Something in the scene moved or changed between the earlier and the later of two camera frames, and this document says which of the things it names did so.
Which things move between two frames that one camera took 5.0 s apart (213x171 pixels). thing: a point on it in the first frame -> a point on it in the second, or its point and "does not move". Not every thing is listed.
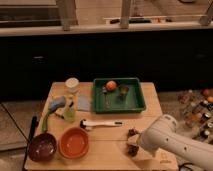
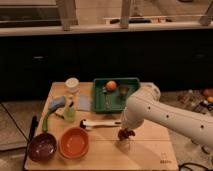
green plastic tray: x=117 y=95 does not move
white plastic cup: x=72 y=85 does not move
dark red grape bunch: x=132 y=149 -> x=124 y=134
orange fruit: x=111 y=85 does not move
